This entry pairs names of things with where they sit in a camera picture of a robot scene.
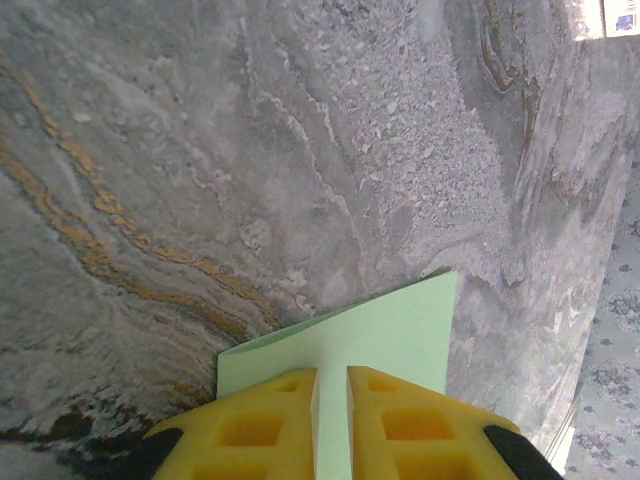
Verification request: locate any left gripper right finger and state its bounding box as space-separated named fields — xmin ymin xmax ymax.
xmin=347 ymin=365 xmax=564 ymax=480

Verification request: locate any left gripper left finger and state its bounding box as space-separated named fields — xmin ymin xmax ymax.
xmin=107 ymin=367 xmax=321 ymax=480

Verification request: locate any light green paper sheet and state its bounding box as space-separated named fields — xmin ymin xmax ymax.
xmin=217 ymin=270 xmax=459 ymax=480

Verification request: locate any clear packet with printed card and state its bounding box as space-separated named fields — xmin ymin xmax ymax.
xmin=574 ymin=0 xmax=640 ymax=42

